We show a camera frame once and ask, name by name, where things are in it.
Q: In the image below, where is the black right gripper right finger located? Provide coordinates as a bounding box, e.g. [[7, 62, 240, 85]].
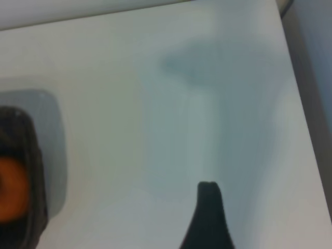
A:
[[207, 182, 236, 249]]

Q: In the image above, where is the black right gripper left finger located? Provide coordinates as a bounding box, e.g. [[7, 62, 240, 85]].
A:
[[178, 182, 208, 249]]

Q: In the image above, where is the dark brown wicker basket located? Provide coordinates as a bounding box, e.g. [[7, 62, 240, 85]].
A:
[[0, 105, 50, 249]]

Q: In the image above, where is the orange mandarin fruit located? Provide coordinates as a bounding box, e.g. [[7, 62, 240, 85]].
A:
[[0, 155, 30, 224]]

